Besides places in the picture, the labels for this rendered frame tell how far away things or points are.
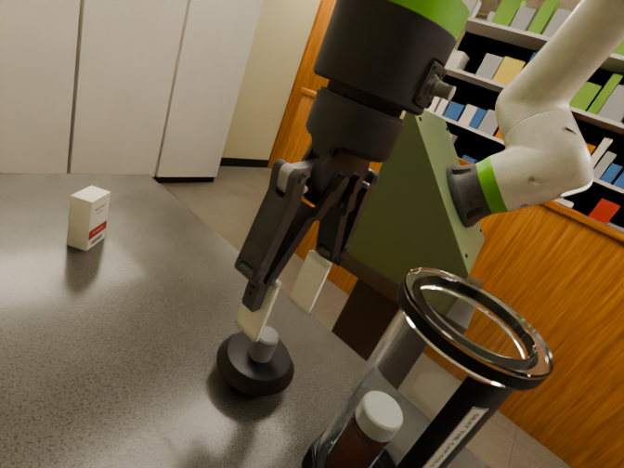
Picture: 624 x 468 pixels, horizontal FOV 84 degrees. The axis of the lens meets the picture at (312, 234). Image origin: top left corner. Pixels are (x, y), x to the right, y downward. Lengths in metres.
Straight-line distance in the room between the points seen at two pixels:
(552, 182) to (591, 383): 1.62
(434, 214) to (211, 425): 0.54
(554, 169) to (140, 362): 0.75
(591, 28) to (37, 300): 0.89
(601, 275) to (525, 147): 1.37
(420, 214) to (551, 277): 1.46
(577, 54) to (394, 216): 0.42
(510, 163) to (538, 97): 0.14
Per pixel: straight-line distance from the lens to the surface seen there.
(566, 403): 2.37
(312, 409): 0.45
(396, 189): 0.75
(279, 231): 0.26
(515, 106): 0.89
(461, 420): 0.27
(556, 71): 0.85
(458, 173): 0.85
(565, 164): 0.81
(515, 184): 0.81
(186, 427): 0.40
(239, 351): 0.42
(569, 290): 2.15
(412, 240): 0.75
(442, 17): 0.27
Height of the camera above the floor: 1.27
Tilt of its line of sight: 24 degrees down
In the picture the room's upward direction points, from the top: 23 degrees clockwise
